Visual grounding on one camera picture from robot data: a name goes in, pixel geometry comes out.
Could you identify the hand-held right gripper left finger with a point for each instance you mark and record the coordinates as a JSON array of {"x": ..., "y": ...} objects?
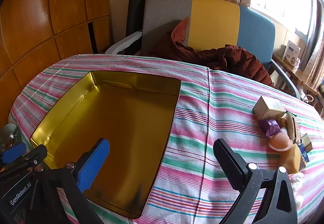
[{"x": 93, "y": 163}]

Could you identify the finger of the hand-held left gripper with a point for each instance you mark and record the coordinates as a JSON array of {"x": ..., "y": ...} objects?
[
  {"x": 12, "y": 153},
  {"x": 33, "y": 157}
]

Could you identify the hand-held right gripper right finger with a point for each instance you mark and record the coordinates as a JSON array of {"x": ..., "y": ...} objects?
[{"x": 229, "y": 163}]

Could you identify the gold metal tin box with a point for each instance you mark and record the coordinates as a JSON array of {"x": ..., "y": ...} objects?
[{"x": 121, "y": 117}]

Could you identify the peach egg-shaped sponge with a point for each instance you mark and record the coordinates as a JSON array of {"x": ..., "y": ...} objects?
[{"x": 279, "y": 140}]

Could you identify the glass cup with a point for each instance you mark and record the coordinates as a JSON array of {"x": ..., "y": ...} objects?
[{"x": 7, "y": 132}]

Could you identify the purple plastic holder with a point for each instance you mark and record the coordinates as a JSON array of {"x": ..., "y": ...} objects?
[{"x": 269, "y": 126}]

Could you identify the striped tablecloth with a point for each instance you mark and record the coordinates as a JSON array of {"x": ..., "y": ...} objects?
[{"x": 202, "y": 112}]

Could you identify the yellow sponge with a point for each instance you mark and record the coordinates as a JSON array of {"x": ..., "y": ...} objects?
[{"x": 291, "y": 159}]

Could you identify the cream cardboard box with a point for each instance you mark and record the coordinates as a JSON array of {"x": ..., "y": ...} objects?
[{"x": 268, "y": 108}]

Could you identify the white rolled cloth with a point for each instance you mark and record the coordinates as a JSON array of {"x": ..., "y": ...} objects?
[{"x": 297, "y": 188}]

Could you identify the blue packet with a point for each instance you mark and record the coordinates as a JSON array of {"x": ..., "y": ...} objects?
[{"x": 303, "y": 154}]

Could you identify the red-brown padded jacket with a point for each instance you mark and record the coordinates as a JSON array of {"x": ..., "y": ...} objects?
[{"x": 235, "y": 62}]

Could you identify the wooden side table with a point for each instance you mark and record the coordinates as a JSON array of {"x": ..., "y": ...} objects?
[{"x": 298, "y": 74}]

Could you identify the small clear jar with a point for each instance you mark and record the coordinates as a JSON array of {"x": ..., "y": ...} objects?
[{"x": 298, "y": 62}]

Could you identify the white printed carton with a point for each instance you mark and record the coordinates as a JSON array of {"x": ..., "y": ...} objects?
[{"x": 291, "y": 53}]

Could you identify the wooden wardrobe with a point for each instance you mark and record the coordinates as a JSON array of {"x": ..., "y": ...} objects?
[{"x": 38, "y": 24}]

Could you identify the grey yellow blue sofa chair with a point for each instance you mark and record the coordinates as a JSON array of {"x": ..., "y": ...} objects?
[{"x": 215, "y": 21}]

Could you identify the black rolled mat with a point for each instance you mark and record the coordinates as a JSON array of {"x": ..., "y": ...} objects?
[{"x": 135, "y": 11}]

